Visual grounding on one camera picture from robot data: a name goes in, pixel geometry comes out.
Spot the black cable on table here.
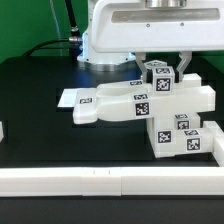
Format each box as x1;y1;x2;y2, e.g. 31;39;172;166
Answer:
22;37;83;57

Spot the white right rail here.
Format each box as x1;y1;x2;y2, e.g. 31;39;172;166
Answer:
203;121;224;167

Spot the white rail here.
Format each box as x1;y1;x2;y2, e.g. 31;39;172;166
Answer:
0;167;224;197
203;121;224;167

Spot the white front rail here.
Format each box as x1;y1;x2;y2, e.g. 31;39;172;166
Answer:
0;167;224;197

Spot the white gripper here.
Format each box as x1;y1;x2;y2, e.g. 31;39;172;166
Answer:
92;0;224;83

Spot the white chair back frame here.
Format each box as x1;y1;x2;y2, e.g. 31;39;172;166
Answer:
73;80;216;124

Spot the white left rail stub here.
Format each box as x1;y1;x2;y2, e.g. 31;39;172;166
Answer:
0;121;4;142

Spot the white marker base plate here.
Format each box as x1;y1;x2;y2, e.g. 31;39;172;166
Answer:
57;88;79;108

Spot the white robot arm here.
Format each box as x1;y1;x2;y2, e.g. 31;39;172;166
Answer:
79;0;224;80

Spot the black hanging cable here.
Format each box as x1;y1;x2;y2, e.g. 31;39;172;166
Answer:
64;0;80;38

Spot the white chair seat part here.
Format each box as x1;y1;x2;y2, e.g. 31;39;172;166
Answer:
145;113;203;159

